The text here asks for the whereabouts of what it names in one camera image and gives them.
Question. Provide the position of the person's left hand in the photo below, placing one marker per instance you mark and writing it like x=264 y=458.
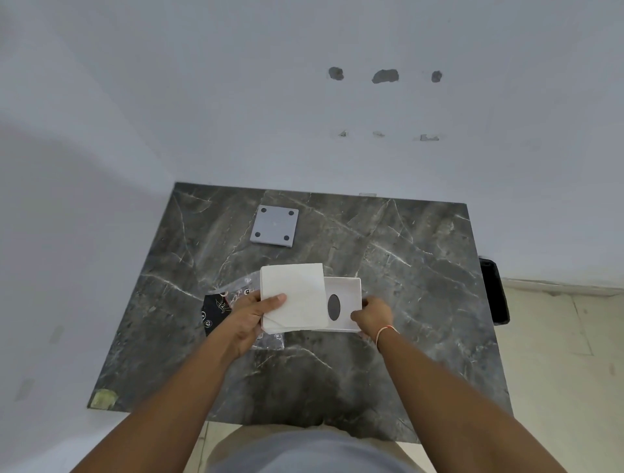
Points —
x=243 y=321

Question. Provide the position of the person's right hand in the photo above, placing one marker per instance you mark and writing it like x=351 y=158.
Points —
x=373 y=315

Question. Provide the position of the person's left thumb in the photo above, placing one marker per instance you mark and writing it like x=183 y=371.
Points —
x=273 y=303

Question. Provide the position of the person's right thumb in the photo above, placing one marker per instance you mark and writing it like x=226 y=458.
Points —
x=358 y=315

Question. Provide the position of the white box tray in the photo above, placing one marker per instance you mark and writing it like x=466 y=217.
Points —
x=343 y=304

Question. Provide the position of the white box lid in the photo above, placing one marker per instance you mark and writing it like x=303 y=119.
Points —
x=292 y=296

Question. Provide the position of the person's right forearm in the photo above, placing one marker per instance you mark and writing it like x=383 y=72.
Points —
x=468 y=414

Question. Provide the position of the person's left forearm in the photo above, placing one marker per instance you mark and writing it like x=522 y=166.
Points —
x=165 y=404

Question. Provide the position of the clear plastic bag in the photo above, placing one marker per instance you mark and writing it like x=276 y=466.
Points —
x=253 y=304

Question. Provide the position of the black oval item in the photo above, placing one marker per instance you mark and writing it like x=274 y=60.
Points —
x=334 y=308

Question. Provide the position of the orange wrist thread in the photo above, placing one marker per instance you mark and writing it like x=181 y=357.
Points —
x=385 y=332

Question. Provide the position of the black printed packet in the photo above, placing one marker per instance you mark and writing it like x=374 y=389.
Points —
x=215 y=312

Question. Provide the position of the grey square plate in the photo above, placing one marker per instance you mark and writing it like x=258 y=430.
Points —
x=274 y=226

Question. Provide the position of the black bin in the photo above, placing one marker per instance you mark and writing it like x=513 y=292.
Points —
x=495 y=291

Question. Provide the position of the grey shirt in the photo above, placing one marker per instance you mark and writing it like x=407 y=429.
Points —
x=304 y=451

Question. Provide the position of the yellowish tape patch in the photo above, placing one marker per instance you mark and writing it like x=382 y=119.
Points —
x=102 y=399

